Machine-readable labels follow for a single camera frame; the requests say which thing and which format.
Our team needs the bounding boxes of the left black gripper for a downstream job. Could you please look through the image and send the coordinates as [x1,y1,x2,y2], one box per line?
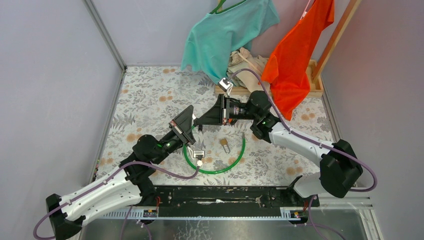
[153,106,197,166]

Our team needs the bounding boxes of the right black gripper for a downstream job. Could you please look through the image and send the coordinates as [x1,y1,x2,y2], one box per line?
[196,94,258,126]

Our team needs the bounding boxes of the green cable lock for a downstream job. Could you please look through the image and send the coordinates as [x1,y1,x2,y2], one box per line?
[183,121,248,175]

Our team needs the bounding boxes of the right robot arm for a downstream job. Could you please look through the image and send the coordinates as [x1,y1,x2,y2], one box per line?
[194,90,363,206]

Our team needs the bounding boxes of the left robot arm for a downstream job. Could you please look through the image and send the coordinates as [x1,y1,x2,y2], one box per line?
[46,105,195,240]

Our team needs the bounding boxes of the brass padlock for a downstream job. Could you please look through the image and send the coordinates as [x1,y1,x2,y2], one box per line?
[219,138,231,154]

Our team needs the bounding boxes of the floral table mat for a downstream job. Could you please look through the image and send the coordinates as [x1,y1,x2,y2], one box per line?
[96,66,320,186]

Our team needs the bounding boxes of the beige cloth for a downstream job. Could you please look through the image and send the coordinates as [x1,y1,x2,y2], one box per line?
[226,47,269,92]

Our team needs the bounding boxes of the teal t-shirt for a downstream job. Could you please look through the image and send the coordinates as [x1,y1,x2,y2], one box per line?
[180,0,280,84]

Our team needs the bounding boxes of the orange t-shirt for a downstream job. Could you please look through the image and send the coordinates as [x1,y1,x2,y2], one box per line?
[261,0,335,121]

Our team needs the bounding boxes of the green clothes hanger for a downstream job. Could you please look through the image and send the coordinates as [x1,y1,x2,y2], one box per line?
[209,0,246,15]

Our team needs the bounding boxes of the wooden clothes rack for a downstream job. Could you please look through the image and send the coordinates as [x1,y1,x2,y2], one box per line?
[214,0,362,99]

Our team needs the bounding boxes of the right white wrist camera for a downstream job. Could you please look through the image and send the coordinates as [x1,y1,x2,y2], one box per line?
[217,77,234,97]

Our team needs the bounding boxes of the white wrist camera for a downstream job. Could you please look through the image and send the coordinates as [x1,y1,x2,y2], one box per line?
[217,77,234,97]
[186,146,205,167]

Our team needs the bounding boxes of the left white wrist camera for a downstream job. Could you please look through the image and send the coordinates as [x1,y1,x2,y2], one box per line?
[186,146,205,167]

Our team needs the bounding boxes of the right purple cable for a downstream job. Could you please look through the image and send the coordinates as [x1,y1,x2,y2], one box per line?
[230,68,379,240]

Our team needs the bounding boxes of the purple cable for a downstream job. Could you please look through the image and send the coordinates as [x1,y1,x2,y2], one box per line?
[230,68,379,240]
[32,160,202,240]

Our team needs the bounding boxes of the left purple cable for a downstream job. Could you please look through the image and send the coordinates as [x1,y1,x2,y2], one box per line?
[32,160,202,240]

